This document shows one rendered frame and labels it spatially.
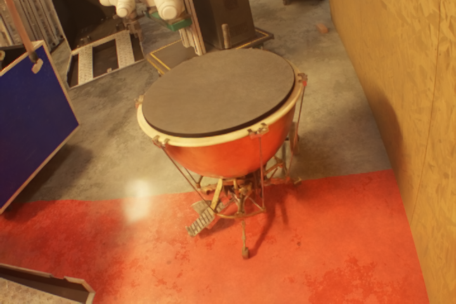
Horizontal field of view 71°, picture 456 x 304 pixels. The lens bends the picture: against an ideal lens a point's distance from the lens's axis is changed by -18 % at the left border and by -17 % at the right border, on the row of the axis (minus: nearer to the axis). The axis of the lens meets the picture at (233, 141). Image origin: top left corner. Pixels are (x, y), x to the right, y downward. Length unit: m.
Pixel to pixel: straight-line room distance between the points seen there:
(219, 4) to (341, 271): 2.07
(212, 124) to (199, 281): 0.86
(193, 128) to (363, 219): 1.05
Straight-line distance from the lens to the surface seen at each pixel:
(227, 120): 1.38
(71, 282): 2.09
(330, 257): 1.88
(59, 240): 2.51
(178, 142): 1.38
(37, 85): 2.82
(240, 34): 3.08
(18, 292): 2.29
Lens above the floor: 1.59
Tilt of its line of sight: 38 degrees down
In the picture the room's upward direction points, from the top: 15 degrees counter-clockwise
